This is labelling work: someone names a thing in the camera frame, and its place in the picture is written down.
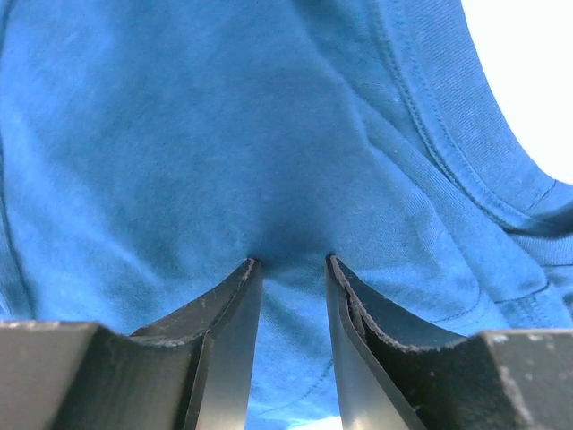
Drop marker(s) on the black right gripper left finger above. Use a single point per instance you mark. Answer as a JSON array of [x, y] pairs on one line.
[[221, 328]]

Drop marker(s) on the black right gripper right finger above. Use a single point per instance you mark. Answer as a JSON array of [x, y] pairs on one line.
[[368, 332]]

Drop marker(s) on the navy blue t-shirt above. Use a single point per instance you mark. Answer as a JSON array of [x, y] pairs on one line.
[[149, 147]]

